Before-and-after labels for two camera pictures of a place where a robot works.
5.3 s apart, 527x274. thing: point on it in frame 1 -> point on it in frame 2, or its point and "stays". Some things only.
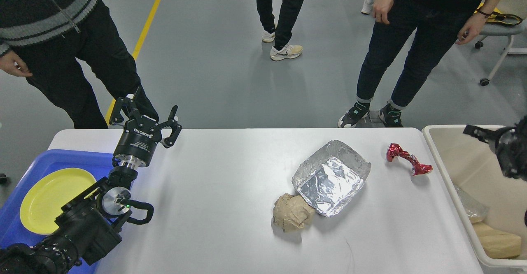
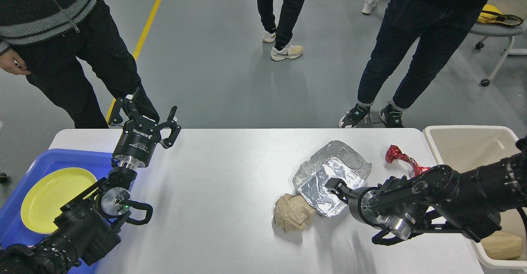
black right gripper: [512, 156] -> [362, 203]
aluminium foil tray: [327, 179] stays
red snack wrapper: [395, 150] stays
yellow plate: [42, 202] stays
